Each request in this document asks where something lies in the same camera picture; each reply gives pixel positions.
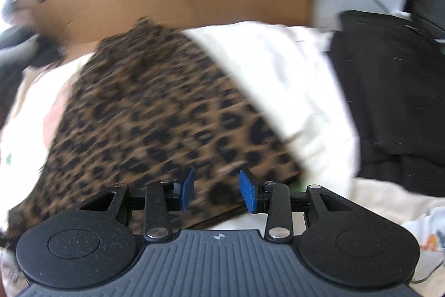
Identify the black folded garment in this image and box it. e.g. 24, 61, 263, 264
327, 10, 445, 198

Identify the leopard print garment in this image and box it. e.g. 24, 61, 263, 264
5, 17, 303, 242

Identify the small black cloth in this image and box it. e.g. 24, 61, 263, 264
29, 34, 66, 70

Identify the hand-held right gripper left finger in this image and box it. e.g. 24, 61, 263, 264
81, 168, 196, 244

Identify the grey neck pillow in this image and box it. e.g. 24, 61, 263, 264
0, 26, 39, 64

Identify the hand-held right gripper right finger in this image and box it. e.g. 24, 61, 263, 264
237, 169, 355, 242

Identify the cream printed blanket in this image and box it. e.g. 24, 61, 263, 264
0, 20, 445, 287

